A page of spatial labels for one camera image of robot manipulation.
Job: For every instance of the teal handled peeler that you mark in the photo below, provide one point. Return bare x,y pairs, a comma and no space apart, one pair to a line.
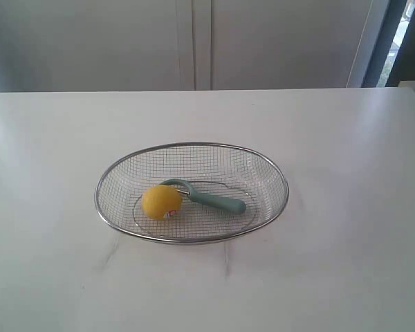
234,206

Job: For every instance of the yellow lemon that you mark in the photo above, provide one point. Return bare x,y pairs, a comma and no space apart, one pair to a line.
161,202

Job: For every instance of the white cabinet doors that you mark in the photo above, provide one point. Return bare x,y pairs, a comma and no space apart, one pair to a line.
185,45

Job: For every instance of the oval wire mesh basket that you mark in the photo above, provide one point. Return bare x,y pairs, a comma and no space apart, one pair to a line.
212,168

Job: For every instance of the window frame with glass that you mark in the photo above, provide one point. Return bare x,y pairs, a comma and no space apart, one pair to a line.
394,47

